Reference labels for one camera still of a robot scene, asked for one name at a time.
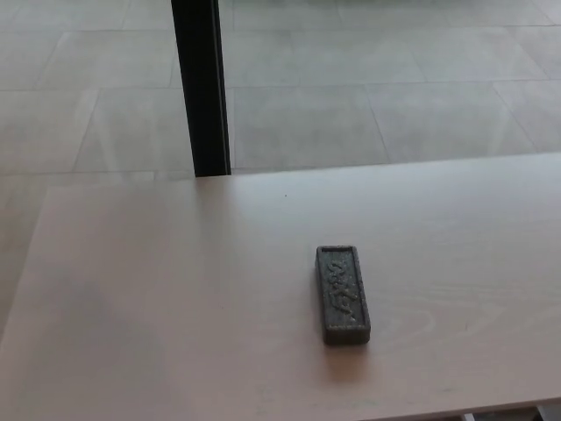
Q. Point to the black vertical metal post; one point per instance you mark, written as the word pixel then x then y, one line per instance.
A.
pixel 200 87

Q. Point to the white frame under desk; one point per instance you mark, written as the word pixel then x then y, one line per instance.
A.
pixel 543 411

